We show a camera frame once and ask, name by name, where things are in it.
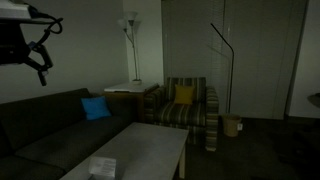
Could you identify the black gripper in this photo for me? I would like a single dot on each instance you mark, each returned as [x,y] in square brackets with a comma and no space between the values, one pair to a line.
[11,45]

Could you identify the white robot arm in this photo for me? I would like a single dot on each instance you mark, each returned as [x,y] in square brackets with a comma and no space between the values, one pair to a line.
[13,10]

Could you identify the blue throw pillow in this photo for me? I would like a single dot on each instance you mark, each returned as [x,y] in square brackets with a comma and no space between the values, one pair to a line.
[96,108]

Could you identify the dark patterned fabric sofa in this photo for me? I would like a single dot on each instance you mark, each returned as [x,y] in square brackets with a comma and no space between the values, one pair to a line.
[50,133]

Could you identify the wooden side table white top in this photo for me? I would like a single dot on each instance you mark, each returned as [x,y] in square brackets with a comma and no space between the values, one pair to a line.
[130,87]

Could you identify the white two-shade lamp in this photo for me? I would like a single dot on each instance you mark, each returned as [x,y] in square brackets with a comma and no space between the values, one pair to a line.
[135,60]

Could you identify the white and blue box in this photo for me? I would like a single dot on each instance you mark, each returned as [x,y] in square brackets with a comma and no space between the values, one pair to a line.
[102,166]

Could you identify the yellow cushion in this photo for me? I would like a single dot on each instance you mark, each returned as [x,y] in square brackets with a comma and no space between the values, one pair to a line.
[184,95]

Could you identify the striped armchair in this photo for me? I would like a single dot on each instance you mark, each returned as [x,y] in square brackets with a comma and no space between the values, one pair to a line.
[180,113]

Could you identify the grey window blinds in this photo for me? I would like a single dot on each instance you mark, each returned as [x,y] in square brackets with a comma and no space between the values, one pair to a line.
[193,43]

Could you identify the thin black floor lamp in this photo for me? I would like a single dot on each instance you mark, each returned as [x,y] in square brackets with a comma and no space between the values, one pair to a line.
[232,66]

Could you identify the beige waste basket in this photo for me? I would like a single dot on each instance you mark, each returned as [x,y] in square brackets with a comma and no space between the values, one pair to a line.
[231,126]

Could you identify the small white tag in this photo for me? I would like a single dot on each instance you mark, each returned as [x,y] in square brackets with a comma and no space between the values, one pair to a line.
[240,127]

